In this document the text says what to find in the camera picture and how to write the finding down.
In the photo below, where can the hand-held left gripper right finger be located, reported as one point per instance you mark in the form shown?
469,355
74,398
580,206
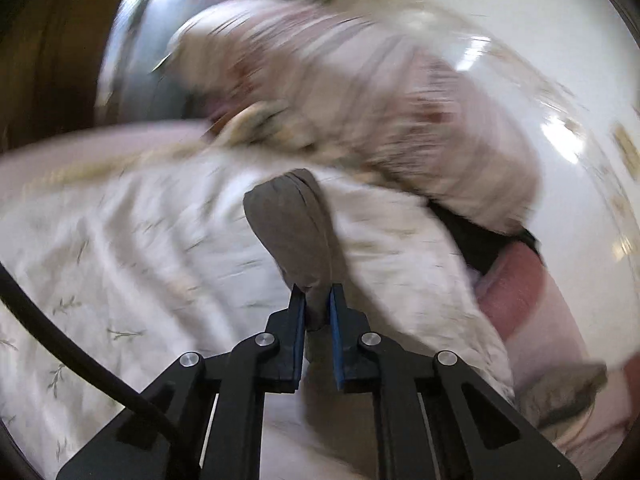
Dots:
334,340

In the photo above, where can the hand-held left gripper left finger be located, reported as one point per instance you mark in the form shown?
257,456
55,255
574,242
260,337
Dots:
299,330

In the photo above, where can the grey-brown quilted blanket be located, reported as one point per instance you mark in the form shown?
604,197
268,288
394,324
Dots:
292,230

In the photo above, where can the white leaf-print bed sheet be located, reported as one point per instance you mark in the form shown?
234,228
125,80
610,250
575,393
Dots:
150,260

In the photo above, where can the black cloth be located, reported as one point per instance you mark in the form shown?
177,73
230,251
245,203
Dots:
480,240

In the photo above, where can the pink blanket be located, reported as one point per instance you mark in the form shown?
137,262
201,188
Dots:
530,310

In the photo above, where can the striped floral pillow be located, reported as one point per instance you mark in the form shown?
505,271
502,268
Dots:
360,95

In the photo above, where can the glass window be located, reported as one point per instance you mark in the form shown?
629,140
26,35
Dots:
145,50

